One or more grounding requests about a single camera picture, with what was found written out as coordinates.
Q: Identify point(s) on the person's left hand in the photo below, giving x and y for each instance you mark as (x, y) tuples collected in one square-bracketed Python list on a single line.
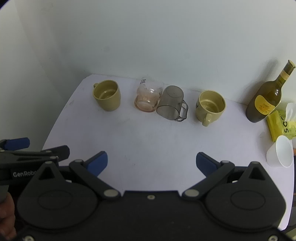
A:
[(7, 217)]

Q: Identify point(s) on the green glass wine bottle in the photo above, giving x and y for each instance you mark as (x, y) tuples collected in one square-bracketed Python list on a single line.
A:
[(263, 102)]

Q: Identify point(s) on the yellow tissue pack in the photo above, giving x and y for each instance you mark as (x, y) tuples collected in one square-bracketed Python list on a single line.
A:
[(277, 126)]

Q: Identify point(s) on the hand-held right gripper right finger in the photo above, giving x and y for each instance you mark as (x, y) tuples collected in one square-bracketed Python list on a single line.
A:
[(204, 162)]

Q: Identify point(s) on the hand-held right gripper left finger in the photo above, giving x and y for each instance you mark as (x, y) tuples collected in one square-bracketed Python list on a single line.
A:
[(99, 162)]

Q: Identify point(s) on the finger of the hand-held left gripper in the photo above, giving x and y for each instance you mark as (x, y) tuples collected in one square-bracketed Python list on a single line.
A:
[(57, 151), (18, 143)]

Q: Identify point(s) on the olive yellow ceramic mug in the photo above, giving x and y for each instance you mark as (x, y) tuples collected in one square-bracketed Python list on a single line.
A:
[(209, 109), (107, 98)]

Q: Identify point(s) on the white tissue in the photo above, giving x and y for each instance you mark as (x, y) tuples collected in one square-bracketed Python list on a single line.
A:
[(290, 111)]

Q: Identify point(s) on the clear pink glass cup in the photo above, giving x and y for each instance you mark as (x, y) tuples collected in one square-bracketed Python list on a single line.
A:
[(146, 102)]

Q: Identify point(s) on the white paper cup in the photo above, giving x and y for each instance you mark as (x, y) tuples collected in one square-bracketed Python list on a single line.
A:
[(278, 150)]

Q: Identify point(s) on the grey transparent plastic cup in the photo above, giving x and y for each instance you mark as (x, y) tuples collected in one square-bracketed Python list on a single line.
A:
[(172, 102)]

